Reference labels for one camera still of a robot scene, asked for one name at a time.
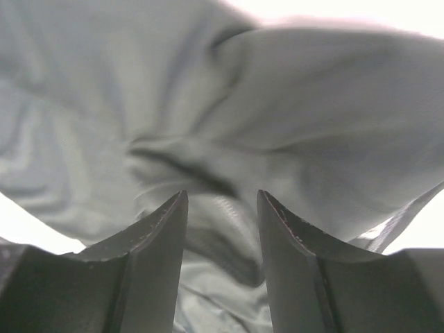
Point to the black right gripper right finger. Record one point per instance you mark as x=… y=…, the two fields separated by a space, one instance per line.
x=318 y=283

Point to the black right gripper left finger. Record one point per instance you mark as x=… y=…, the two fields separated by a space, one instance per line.
x=125 y=283

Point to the grey t shirt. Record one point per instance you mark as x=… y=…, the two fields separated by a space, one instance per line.
x=108 y=108

